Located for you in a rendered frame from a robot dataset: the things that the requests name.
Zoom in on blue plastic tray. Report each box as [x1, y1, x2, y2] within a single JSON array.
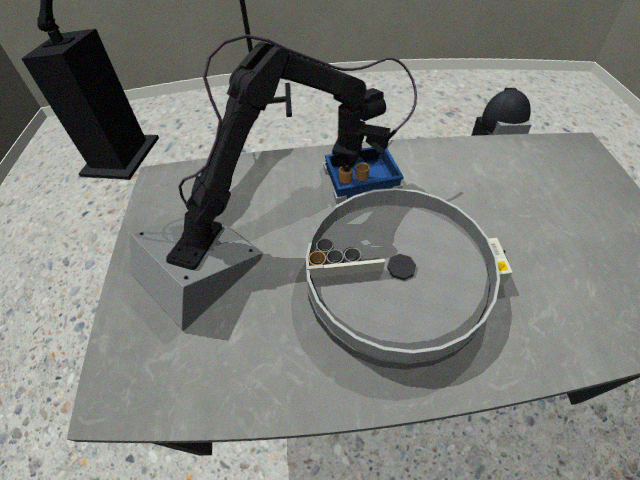
[[326, 147, 404, 199]]

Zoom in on bronze bushing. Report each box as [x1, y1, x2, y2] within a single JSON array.
[[356, 163, 369, 181], [339, 166, 353, 184], [309, 251, 327, 266]]

